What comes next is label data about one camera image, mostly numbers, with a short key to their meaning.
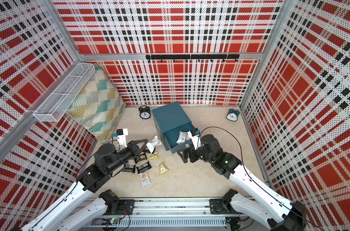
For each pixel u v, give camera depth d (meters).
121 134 0.62
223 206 0.66
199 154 0.61
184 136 0.81
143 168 0.86
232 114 1.08
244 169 0.48
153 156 0.91
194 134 0.63
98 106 0.86
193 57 0.89
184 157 0.63
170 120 0.85
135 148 0.59
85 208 0.57
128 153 0.60
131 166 0.86
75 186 0.47
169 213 0.73
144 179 0.82
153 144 0.69
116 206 0.67
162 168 0.84
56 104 0.71
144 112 1.08
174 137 0.82
